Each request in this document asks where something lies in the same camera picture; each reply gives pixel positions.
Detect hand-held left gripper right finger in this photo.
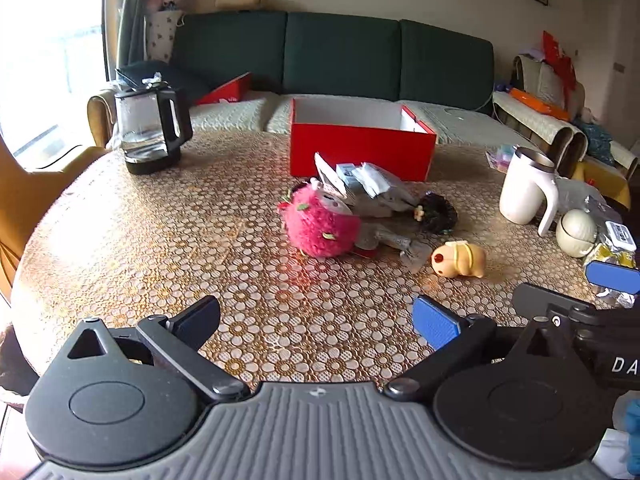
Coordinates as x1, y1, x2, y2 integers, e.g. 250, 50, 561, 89
382, 295, 576, 403

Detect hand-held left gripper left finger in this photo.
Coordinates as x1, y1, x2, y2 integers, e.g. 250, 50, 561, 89
65, 296, 251, 403

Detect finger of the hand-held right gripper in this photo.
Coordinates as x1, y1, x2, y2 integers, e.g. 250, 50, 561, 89
584, 260, 640, 296
511, 282, 597, 332

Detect yellow animal toy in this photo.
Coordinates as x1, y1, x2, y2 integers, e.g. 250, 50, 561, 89
431, 241, 487, 280

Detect black hair scrunchie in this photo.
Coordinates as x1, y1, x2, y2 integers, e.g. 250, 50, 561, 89
413, 192, 459, 235

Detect clear plastic packets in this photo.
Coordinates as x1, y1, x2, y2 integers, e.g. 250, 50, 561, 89
349, 180, 419, 220

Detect pink plush toy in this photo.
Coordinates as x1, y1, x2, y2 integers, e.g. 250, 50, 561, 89
279, 180, 362, 259

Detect white plastic packet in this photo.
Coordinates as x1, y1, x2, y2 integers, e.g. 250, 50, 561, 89
352, 162, 397, 197

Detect light blue small box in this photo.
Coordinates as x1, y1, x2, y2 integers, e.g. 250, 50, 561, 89
336, 162, 362, 192

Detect white card packet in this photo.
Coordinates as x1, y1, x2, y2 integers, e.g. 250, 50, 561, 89
314, 152, 351, 202

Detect red cardboard box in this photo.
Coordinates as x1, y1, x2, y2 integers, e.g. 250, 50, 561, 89
289, 97, 438, 182

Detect floral patterned desktop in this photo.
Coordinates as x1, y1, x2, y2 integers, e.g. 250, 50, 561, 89
10, 127, 640, 411

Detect person's right hand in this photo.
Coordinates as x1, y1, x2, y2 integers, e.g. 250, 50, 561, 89
612, 392, 640, 480

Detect yellow foil packet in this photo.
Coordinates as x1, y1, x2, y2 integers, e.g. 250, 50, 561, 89
582, 242, 640, 307

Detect small white blue box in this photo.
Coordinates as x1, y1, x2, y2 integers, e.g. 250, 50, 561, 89
602, 220, 637, 251

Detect white egg-shaped container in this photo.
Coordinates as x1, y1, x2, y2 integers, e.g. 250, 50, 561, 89
556, 209, 598, 259

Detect clear plastic bag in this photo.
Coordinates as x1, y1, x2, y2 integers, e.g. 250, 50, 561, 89
554, 177, 622, 222

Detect white mug steel rim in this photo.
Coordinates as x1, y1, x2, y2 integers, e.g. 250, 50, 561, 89
499, 146, 560, 237

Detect blue cloth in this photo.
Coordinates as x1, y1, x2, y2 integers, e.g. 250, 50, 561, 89
572, 119, 617, 167

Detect cream covered armchair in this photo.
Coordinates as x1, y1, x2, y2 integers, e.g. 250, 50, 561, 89
492, 52, 590, 177

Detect cream quilted sofa cover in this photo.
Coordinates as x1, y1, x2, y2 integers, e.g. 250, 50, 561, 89
190, 92, 551, 151

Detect orange flat box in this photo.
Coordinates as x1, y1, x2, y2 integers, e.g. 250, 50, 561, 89
510, 87, 572, 122

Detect yellow chair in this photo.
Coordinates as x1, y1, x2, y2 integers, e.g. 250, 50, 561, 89
0, 135, 108, 307

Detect red paper decoration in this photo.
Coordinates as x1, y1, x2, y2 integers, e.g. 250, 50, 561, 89
541, 30, 577, 111

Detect red box lid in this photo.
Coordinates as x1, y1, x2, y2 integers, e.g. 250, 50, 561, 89
195, 72, 252, 107

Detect white floral patterned bin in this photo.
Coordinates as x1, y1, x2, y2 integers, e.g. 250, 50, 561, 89
144, 10, 186, 64

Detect green sofa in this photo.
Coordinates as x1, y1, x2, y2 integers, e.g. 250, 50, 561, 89
87, 10, 501, 151

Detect window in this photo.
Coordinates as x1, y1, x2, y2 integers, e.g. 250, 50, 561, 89
0, 0, 107, 171

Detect grey curtain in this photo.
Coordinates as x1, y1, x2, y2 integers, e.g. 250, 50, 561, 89
117, 0, 152, 68

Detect glass kettle black handle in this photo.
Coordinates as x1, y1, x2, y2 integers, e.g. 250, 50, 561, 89
115, 80, 194, 176

